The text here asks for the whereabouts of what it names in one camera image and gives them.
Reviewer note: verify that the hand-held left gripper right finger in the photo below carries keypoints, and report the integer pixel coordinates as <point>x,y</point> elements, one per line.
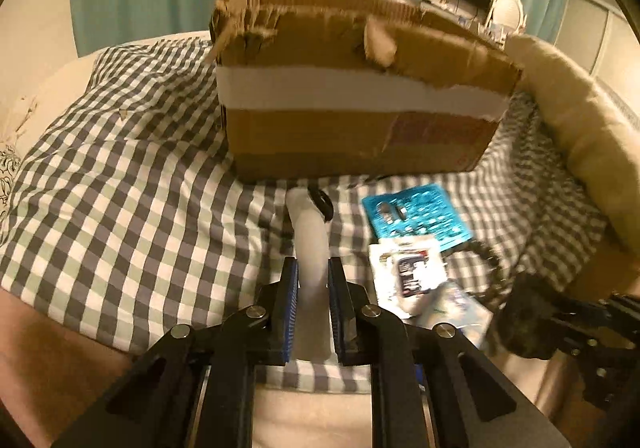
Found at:
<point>337,318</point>

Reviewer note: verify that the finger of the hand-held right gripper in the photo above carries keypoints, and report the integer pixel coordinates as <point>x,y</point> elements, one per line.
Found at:
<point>600,313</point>
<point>605,368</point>

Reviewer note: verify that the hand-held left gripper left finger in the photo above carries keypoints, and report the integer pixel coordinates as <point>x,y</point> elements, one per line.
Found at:
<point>290,318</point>

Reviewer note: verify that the white plastic tube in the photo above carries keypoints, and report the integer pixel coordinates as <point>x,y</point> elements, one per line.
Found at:
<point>312,268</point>

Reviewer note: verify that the dark cloth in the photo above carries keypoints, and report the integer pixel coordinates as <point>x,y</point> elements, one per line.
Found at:
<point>530,318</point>

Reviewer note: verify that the brown cardboard box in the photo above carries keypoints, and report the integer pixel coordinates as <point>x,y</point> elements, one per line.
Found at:
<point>350,143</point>

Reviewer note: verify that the white packet dark label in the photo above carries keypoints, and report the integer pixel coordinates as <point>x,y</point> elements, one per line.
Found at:
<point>410,273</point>

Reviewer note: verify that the clear plastic bag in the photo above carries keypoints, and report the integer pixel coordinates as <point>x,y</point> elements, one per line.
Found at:
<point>460,313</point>

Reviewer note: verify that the teal packet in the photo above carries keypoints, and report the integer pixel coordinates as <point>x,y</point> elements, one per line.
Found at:
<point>425,218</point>

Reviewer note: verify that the beige pillow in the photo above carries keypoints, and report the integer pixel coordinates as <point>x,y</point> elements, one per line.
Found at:
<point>575,128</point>

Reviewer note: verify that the checked blanket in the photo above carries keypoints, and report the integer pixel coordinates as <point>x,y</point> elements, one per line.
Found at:
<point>125,178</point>

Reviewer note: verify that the floral pillow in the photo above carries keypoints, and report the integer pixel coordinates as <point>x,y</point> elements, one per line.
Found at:
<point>7,168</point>

